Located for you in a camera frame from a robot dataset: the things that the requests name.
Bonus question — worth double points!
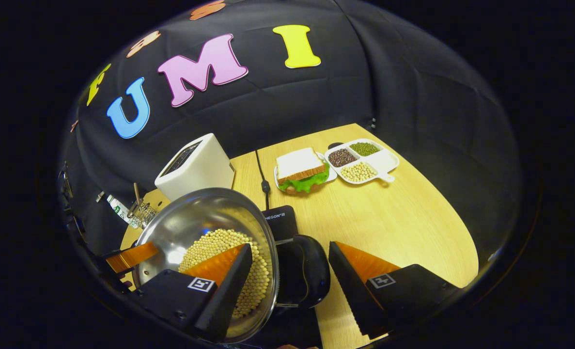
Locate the black induction cooktop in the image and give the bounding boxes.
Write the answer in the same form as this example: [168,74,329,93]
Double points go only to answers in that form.
[261,205,324,349]

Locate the white round plate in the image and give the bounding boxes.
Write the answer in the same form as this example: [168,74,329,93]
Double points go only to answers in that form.
[273,153,338,194]

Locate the black cooktop cable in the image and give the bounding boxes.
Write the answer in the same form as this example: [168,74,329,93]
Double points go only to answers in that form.
[255,149,271,210]

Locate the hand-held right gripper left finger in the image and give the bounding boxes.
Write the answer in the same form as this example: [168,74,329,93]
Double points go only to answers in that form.
[135,243,254,342]

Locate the white toaster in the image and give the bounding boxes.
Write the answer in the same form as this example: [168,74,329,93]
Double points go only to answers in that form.
[155,133,236,202]

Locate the metal wire basket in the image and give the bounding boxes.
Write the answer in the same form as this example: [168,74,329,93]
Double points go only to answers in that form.
[127,199,158,229]

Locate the white drink bottle green label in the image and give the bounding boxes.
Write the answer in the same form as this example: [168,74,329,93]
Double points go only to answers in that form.
[107,195,140,228]

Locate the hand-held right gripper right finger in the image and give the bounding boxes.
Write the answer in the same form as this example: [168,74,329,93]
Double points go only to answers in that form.
[328,241,462,340]

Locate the stainless steel pot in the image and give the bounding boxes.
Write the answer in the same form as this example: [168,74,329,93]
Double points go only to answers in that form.
[132,188,331,344]

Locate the pile of yellow soybeans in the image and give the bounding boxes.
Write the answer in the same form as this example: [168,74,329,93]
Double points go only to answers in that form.
[178,229,272,319]

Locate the black backdrop cloth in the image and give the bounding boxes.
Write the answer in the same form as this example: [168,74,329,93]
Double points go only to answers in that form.
[60,0,523,272]

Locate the white divided dish with beans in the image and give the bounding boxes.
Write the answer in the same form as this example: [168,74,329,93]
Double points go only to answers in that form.
[324,139,400,185]

